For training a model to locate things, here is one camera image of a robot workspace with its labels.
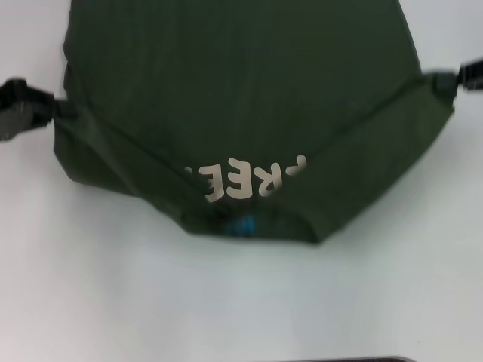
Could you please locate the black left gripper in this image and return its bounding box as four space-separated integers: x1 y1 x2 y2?
0 77 81 143

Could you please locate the dark green printed t-shirt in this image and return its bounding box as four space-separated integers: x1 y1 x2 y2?
52 0 457 246

